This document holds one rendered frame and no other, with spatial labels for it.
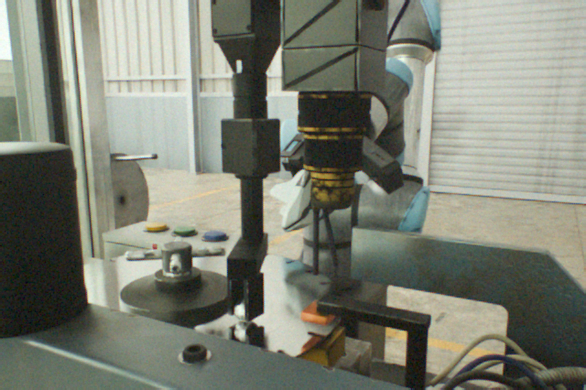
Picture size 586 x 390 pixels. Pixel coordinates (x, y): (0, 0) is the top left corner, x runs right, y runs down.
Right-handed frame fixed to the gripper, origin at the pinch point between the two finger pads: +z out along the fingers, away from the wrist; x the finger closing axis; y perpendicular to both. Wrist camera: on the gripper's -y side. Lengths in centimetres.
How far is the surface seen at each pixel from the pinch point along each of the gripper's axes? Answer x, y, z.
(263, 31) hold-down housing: 25.9, -9.0, 1.5
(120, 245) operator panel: -9.9, 41.9, 5.2
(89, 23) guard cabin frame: 22, 50, -18
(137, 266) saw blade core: 5.1, 11.4, 15.1
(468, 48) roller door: -240, 176, -496
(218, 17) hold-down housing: 27.6, -4.8, 1.6
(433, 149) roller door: -335, 208, -426
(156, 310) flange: 9.9, -2.3, 20.9
